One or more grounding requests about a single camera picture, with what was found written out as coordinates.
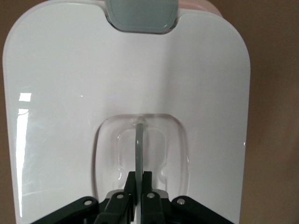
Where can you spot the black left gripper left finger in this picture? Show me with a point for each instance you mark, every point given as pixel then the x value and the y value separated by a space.
pixel 93 212

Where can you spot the grey box latch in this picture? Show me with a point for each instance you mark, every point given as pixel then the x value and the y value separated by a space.
pixel 142 14

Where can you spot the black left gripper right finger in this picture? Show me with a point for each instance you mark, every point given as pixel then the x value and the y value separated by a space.
pixel 177 212

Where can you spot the white plastic box lid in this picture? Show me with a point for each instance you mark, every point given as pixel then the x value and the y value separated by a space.
pixel 70 93

